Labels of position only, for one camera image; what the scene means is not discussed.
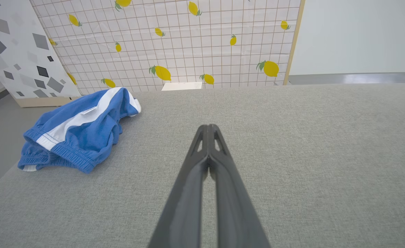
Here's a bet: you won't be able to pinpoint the blue shorts with white stripe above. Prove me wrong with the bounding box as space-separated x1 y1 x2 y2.
18 87 142 174

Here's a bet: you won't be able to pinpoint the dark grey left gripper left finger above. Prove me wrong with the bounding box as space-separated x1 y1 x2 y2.
149 124 210 248

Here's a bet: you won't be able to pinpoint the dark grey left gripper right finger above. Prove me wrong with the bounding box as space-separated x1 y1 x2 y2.
210 124 271 248

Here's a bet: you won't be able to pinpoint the white partition panel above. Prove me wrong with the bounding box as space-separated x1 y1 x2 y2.
288 0 405 75

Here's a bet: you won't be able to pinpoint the small white flat box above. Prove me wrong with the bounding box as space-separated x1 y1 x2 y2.
161 82 203 91

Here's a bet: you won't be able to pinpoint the white board with grey diamonds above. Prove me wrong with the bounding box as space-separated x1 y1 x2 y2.
0 0 82 108

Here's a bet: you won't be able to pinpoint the lemon print grid board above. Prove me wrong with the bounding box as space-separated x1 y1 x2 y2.
30 0 305 96

